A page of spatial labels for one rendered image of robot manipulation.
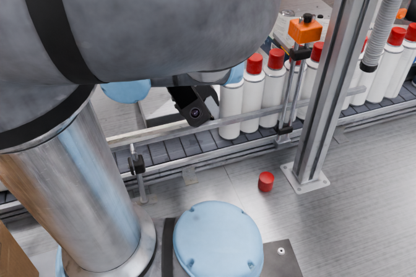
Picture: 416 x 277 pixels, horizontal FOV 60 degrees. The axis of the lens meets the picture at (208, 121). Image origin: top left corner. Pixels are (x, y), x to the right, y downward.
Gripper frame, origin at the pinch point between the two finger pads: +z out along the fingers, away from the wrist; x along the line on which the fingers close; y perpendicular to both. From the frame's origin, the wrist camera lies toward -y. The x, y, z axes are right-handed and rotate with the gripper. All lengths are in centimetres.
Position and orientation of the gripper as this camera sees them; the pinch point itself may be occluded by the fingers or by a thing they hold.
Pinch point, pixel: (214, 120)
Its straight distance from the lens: 82.6
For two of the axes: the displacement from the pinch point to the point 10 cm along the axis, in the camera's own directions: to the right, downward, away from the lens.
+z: 4.7, 5.2, 7.1
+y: -3.2, -6.5, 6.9
